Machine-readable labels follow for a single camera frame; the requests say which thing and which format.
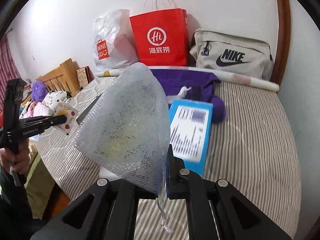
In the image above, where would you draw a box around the fruit print pouch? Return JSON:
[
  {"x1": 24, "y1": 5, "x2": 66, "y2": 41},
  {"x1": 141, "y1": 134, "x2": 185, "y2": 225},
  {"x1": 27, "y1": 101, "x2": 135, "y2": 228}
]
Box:
[{"x1": 54, "y1": 100, "x2": 78, "y2": 135}]

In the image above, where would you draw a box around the translucent mesh bag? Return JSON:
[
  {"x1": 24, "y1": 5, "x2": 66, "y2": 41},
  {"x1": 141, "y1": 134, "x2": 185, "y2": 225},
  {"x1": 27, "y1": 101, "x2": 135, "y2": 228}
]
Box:
[{"x1": 74, "y1": 62, "x2": 172, "y2": 233}]

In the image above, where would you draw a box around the person's left hand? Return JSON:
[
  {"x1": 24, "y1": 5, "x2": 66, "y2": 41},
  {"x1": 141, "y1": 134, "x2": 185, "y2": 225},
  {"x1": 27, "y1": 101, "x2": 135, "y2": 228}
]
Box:
[{"x1": 1, "y1": 139, "x2": 30, "y2": 174}]

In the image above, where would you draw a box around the purple plush toy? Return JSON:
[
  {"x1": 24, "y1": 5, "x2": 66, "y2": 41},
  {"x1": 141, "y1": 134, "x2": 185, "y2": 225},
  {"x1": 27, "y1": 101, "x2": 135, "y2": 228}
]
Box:
[{"x1": 31, "y1": 81, "x2": 49, "y2": 102}]

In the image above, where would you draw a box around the white spotted plush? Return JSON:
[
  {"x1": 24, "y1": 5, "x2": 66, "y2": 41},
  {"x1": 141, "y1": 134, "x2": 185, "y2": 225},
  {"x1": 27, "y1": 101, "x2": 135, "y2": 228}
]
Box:
[{"x1": 42, "y1": 91, "x2": 67, "y2": 111}]

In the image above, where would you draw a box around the blue tissue pack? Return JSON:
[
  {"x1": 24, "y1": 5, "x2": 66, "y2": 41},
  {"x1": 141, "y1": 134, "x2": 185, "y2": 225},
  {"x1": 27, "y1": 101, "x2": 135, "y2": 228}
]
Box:
[{"x1": 169, "y1": 99, "x2": 214, "y2": 176}]

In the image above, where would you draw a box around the dark green rectangular box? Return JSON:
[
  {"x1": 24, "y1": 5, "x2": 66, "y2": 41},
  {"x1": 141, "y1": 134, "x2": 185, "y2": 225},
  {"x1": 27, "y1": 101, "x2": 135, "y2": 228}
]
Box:
[{"x1": 76, "y1": 95, "x2": 101, "y2": 125}]

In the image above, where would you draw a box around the striped mattress cover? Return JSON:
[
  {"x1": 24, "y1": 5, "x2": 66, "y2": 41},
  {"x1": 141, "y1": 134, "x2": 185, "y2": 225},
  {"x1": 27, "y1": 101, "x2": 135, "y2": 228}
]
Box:
[{"x1": 36, "y1": 82, "x2": 301, "y2": 237}]

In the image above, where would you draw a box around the brown patterned card box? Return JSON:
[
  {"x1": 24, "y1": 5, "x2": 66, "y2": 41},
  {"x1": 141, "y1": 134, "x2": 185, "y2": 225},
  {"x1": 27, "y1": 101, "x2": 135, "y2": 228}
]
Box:
[{"x1": 76, "y1": 66, "x2": 91, "y2": 88}]

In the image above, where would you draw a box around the purple cloth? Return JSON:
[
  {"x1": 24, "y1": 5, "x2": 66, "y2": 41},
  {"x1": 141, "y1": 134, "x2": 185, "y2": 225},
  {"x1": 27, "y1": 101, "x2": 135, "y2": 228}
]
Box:
[{"x1": 151, "y1": 69, "x2": 226, "y2": 124}]

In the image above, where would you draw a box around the rolled white patterned sheet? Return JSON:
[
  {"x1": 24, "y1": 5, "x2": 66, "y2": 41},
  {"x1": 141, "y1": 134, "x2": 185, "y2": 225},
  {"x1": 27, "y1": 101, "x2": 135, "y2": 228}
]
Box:
[{"x1": 94, "y1": 65, "x2": 281, "y2": 93}]

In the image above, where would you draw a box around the white Miniso plastic bag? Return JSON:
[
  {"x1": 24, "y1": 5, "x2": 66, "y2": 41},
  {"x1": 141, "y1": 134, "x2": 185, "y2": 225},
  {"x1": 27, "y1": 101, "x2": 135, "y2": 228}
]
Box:
[{"x1": 93, "y1": 9, "x2": 138, "y2": 72}]

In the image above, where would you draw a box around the beige Nike bag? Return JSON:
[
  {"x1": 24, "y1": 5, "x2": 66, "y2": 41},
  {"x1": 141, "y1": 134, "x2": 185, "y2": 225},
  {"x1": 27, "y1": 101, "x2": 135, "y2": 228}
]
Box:
[{"x1": 190, "y1": 29, "x2": 274, "y2": 81}]

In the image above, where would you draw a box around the red paper shopping bag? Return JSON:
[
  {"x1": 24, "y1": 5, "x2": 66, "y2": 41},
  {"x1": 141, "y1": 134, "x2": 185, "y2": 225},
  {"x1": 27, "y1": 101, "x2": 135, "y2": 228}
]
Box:
[{"x1": 130, "y1": 8, "x2": 189, "y2": 67}]

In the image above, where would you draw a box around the brown wooden door frame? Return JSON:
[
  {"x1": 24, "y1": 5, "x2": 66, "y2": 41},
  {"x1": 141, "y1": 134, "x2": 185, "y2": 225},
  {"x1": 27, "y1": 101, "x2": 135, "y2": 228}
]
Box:
[{"x1": 270, "y1": 0, "x2": 291, "y2": 85}]

